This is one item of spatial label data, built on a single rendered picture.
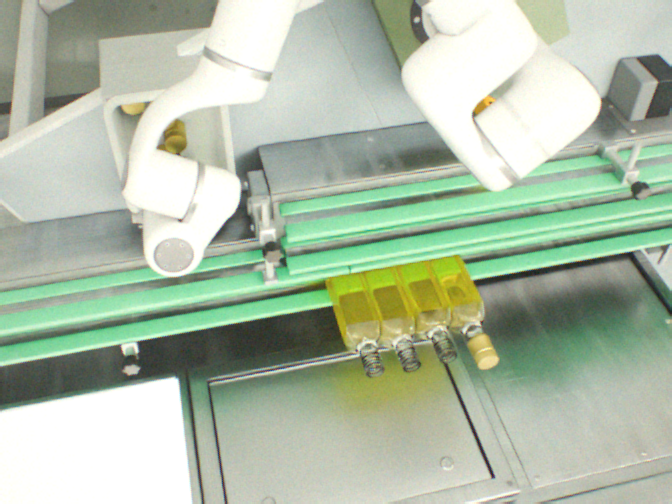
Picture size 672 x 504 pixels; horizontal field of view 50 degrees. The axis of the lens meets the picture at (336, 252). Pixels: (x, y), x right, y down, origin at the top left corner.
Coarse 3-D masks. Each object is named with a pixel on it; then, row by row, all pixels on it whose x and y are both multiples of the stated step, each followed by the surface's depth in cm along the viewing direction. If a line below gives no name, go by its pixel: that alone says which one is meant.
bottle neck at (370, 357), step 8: (368, 344) 111; (360, 352) 112; (368, 352) 110; (376, 352) 111; (368, 360) 110; (376, 360) 109; (368, 368) 109; (376, 368) 111; (384, 368) 110; (368, 376) 110; (376, 376) 110
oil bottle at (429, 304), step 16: (400, 272) 121; (416, 272) 120; (432, 272) 120; (416, 288) 118; (432, 288) 118; (416, 304) 115; (432, 304) 115; (448, 304) 116; (416, 320) 116; (432, 320) 114; (448, 320) 114
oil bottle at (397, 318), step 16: (368, 272) 121; (384, 272) 121; (368, 288) 119; (384, 288) 118; (400, 288) 118; (384, 304) 116; (400, 304) 116; (384, 320) 114; (400, 320) 114; (384, 336) 114; (400, 336) 113
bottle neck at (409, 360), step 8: (400, 344) 113; (408, 344) 112; (400, 352) 112; (408, 352) 111; (416, 352) 112; (400, 360) 111; (408, 360) 110; (416, 360) 110; (408, 368) 112; (416, 368) 112
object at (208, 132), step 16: (128, 96) 101; (144, 96) 101; (112, 112) 102; (144, 112) 111; (192, 112) 113; (208, 112) 114; (224, 112) 106; (112, 128) 103; (128, 128) 112; (192, 128) 115; (208, 128) 116; (224, 128) 108; (112, 144) 105; (128, 144) 114; (192, 144) 117; (208, 144) 118; (224, 144) 110; (208, 160) 120; (224, 160) 115
